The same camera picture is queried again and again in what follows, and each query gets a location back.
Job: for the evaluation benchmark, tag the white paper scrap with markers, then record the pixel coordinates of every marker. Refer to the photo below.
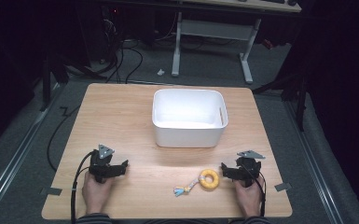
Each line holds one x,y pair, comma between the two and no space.
161,72

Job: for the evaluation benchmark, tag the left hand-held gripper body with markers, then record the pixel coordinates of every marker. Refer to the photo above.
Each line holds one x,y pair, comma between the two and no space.
101,165

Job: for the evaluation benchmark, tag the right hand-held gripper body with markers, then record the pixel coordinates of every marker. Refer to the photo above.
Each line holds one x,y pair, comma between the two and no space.
247,169

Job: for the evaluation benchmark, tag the white plastic bin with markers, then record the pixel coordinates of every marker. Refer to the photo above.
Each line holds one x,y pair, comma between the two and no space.
188,124

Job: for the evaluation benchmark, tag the grey tape piece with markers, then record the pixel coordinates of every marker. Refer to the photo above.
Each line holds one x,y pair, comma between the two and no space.
54,191
283,187

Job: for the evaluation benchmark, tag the person's left hand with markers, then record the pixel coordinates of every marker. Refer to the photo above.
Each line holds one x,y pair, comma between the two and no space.
95,194

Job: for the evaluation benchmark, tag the black stand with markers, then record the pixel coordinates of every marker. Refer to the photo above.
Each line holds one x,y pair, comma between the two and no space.
46,84
300,102

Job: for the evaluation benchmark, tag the small red object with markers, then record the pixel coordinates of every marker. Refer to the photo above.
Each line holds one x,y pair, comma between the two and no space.
268,44

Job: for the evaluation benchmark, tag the wooden desk top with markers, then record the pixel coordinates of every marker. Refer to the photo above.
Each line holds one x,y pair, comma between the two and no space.
261,5

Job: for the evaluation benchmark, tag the metal floor rail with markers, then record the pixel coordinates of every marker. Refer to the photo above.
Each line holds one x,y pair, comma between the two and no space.
314,165
15,149

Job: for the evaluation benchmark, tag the white metal desk frame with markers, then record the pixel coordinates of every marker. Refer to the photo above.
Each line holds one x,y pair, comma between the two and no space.
214,30

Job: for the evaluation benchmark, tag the person's right hand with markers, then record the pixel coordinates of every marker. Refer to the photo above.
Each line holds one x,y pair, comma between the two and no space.
248,199

